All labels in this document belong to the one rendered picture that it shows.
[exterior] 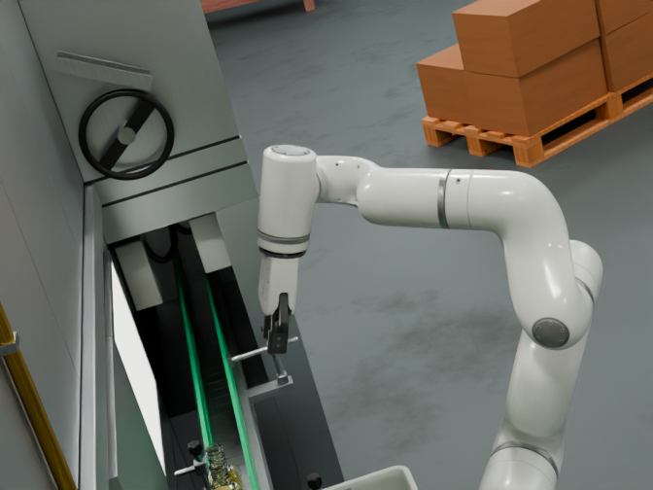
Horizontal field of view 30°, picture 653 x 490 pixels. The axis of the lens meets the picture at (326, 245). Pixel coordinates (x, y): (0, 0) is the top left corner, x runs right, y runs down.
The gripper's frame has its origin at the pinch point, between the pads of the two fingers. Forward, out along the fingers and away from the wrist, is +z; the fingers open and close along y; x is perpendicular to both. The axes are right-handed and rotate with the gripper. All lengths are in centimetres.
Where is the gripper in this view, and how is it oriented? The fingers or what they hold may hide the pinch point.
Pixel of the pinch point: (275, 334)
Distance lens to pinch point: 200.5
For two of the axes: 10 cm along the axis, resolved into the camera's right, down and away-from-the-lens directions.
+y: 1.8, 3.6, -9.2
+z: -0.9, 9.3, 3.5
